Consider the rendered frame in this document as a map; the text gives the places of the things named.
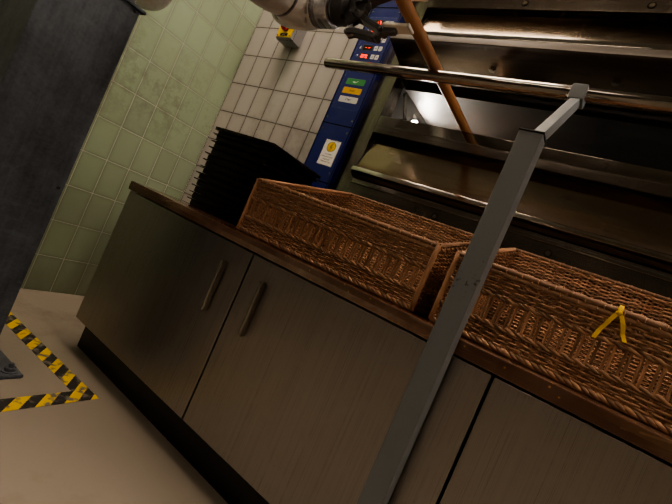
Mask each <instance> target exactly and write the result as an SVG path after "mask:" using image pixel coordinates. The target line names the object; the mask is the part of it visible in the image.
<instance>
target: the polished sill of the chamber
mask: <svg viewBox="0 0 672 504"><path fill-rule="evenodd" d="M377 125H380V126H385V127H390V128H394V129H399V130H404V131H409V132H413V133H418V134H423V135H428V136H433V137H437V138H442V139H447V140H452V141H456V142H461V143H466V144H471V145H475V146H480V147H485V148H490V149H494V150H499V151H504V152H509V153H510V150H511V148H512V146H513V143H514V141H510V140H505V139H500V138H495V137H490V136H485V135H479V134H474V133H469V132H464V131H459V130H454V129H449V128H443V127H438V126H433V125H428V124H423V123H418V122H413V121H407V120H402V119H397V118H392V117H387V116H382V115H381V116H380V118H379V120H378V122H377ZM538 159H542V160H547V161H551V162H556V163H561V164H566V165H570V166H575V167H580V168H585V169H589V170H594V171H599V172H604V173H608V174H613V175H618V176H623V177H628V178H632V179H637V180H642V181H647V182H651V183H656V184H661V185H666V186H670V187H672V172H670V171H665V170H660V169H654V168H649V167H644V166H639V165H634V164H629V163H624V162H618V161H613V160H608V159H603V158H598V157H593V156H588V155H582V154H577V153H572V152H567V151H562V150H557V149H552V148H546V147H543V149H542V152H541V154H540V156H539V158H538Z"/></svg>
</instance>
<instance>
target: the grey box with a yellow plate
mask: <svg viewBox="0 0 672 504"><path fill-rule="evenodd" d="M306 32H307V31H299V30H293V29H288V30H286V31H284V30H282V29H281V26H280V28H279V30H278V33H277V35H276V39H277V40H278V41H279V42H280V43H281V44H282V45H283V46H284V47H290V48H300V46H301V44H302V41H303V39H304V37H305V34H306Z"/></svg>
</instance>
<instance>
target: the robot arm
mask: <svg viewBox="0 0 672 504"><path fill-rule="evenodd" d="M132 1H133V2H134V3H135V4H136V5H138V6H139V7H140V8H142V9H145V10H148V11H159V10H162V9H164V8H165V7H167V6H168V5H169V4H170V3H171V1H172V0H132ZM250 1H251V2H253V3H254V4H255V5H257V6H258V7H260V8H262V9H264V10H265V11H268V12H271V15H272V17H273V18H274V20H275V21H276V22H277V23H279V24H280V25H282V26H284V27H286V28H288V29H293V30H299V31H313V30H316V29H333V30H335V29H338V28H339V27H347V28H345V29H344V33H345V35H346V36H347V37H348V39H353V38H357V39H361V40H364V41H368V42H372V43H376V44H379V43H380V42H381V38H383V39H386V38H387V36H396V35H397V34H406V35H413V34H414V31H413V29H412V27H411V25H410V23H392V22H383V24H382V25H383V27H382V26H381V25H380V24H378V23H377V22H375V21H373V20H372V19H370V18H368V15H369V13H370V11H371V10H372V9H375V8H376V7H377V6H378V5H381V4H384V3H387V2H390V1H392V0H250ZM359 24H361V25H363V26H365V27H367V28H369V29H371V30H372V31H374V32H372V31H368V30H364V29H360V28H356V27H355V26H357V25H359Z"/></svg>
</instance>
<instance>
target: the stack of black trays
mask: <svg viewBox="0 0 672 504"><path fill-rule="evenodd" d="M216 130H217V131H219V133H215V132H213V133H214V134H215V135H217V137H216V141H215V140H211V141H213V142H215V144H214V147H212V146H209V147H211V148H212V151H211V153H209V152H206V151H205V153H207V154H209V155H208V157H207V159H206V158H203V159H204V160H206V163H205V166H204V165H200V166H202V167H204V169H203V173H201V172H199V171H196V172H198V173H200V174H199V176H198V178H196V177H194V178H195V179H198V180H197V183H196V185H195V184H193V183H192V185H194V186H195V188H194V191H195V192H194V191H192V190H189V191H191V192H193V194H192V196H191V197H192V198H191V197H188V196H187V197H188V198H190V199H191V201H190V205H192V206H194V207H196V208H199V209H201V210H203V211H205V212H207V213H209V214H211V215H213V216H216V217H218V218H220V219H222V220H224V221H226V222H228V223H230V224H233V225H235V226H237V223H238V221H239V219H240V217H241V214H242V212H243V210H244V207H245V205H246V203H247V201H248V198H249V196H250V194H251V191H252V189H253V187H254V184H255V182H256V180H257V178H263V179H269V180H275V181H281V182H287V183H293V184H299V185H306V186H311V185H312V183H313V182H315V183H317V182H316V181H315V179H316V178H317V179H320V178H321V176H320V175H318V174H317V173H315V172H314V171H313V170H311V169H310V168H308V167H307V166H306V165H304V164H303V163H302V162H300V161H299V160H297V159H296V158H295V157H293V156H292V155H290V154H289V153H288V152H286V151H285V150H283V149H282V148H281V147H279V146H278V145H277V144H275V143H272V142H269V141H265V140H262V139H259V138H255V137H252V136H248V135H245V134H241V133H238V132H235V131H231V130H228V129H224V128H221V127H218V126H216ZM204 173H205V174H204ZM197 185H198V186H197ZM204 188H205V189H204Z"/></svg>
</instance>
